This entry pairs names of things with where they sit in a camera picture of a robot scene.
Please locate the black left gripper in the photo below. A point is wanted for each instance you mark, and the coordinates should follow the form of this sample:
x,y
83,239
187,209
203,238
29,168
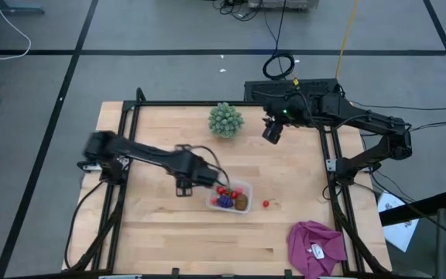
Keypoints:
x,y
205,176

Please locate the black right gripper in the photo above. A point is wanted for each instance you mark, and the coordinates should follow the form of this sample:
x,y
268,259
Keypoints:
x,y
275,112

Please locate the purple toy grape bunch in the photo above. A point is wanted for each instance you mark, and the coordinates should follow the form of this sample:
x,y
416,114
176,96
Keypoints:
x,y
225,201

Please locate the red toy strawberry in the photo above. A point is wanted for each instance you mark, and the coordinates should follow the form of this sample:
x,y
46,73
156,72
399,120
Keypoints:
x,y
239,190

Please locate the brown toy kiwi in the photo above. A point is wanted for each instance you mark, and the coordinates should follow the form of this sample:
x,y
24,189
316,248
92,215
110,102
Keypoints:
x,y
241,202

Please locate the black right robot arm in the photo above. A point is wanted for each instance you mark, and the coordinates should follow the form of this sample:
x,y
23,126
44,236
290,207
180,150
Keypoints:
x,y
381,124

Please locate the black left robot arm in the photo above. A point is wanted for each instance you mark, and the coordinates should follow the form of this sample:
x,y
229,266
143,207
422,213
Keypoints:
x,y
145,153

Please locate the clear plastic tupperware container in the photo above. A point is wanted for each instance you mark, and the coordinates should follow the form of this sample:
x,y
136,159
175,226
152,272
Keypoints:
x,y
246,183

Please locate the green succulent plant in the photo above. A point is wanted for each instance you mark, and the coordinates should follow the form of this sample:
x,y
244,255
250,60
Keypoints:
x,y
226,120

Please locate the grey equipment box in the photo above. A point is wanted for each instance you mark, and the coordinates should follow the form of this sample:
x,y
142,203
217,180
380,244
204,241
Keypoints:
x,y
285,4

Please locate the magenta cloth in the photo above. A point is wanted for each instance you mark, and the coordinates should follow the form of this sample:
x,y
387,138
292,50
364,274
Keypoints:
x,y
304,244

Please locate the white cloth label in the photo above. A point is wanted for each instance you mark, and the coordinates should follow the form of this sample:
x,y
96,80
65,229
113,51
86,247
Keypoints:
x,y
318,251

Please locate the white printed paper sheet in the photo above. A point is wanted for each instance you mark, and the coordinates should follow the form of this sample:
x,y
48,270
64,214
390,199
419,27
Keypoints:
x,y
401,232

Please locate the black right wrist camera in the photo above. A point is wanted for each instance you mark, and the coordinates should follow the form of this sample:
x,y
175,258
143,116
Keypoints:
x,y
272,132

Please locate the black metal table frame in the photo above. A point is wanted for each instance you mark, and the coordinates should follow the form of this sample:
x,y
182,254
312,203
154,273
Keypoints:
x,y
223,103

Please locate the white frame bracket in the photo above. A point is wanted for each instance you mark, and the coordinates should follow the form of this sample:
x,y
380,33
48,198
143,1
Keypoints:
x,y
331,165

